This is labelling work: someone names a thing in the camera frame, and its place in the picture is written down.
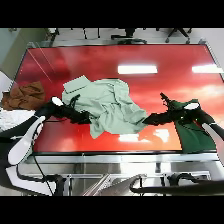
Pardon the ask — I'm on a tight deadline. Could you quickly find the white garment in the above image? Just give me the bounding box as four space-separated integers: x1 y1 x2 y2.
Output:
0 109 37 133

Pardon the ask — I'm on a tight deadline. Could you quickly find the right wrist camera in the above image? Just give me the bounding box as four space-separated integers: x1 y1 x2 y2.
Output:
159 92 175 112

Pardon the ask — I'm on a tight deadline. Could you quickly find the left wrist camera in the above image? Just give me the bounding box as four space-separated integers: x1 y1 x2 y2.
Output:
67 93 82 110

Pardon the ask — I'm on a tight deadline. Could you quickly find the silver frame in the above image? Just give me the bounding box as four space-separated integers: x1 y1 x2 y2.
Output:
22 151 224 197

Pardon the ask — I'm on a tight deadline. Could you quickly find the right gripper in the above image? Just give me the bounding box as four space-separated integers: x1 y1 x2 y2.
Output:
148 112 171 127

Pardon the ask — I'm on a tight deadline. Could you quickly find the dark green garment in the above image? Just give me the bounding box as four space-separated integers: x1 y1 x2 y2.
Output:
174 98 218 154

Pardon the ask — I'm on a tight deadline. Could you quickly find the black office chair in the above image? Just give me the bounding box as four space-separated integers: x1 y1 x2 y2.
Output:
110 27 148 45
164 27 194 45

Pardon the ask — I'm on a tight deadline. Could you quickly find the black cable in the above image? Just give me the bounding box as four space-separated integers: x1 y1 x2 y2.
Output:
31 151 57 197

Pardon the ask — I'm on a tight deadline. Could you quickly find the pale green shirt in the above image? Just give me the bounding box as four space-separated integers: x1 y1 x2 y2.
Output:
61 75 149 140

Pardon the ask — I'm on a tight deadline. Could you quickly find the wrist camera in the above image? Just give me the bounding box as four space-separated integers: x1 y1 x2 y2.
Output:
67 93 82 110
159 92 175 112

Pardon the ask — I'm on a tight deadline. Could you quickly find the brown garment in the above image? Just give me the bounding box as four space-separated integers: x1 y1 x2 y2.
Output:
1 81 47 111

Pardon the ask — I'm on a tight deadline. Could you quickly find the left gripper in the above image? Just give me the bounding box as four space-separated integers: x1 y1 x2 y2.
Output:
70 109 92 125

